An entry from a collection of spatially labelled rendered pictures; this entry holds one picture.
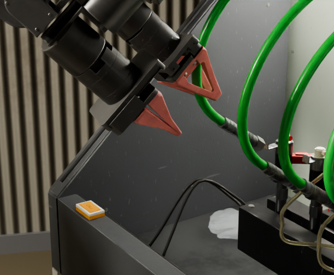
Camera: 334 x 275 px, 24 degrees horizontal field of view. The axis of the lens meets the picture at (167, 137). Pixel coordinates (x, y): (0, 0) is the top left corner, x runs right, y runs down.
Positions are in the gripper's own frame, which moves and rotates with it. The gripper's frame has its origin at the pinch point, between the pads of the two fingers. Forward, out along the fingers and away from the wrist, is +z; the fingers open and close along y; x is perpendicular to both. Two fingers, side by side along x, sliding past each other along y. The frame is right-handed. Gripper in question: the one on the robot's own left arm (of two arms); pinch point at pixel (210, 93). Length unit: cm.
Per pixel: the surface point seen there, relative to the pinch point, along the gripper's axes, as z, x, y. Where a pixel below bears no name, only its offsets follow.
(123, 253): 9.4, 26.0, 11.3
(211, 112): 2.2, 1.8, 0.8
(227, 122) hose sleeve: 5.6, 1.2, 1.7
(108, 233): 7.5, 25.0, 17.0
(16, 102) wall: 14, 8, 197
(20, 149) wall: 27, 21, 201
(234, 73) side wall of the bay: 15.7, -15.3, 38.4
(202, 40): -6.6, -4.3, -1.8
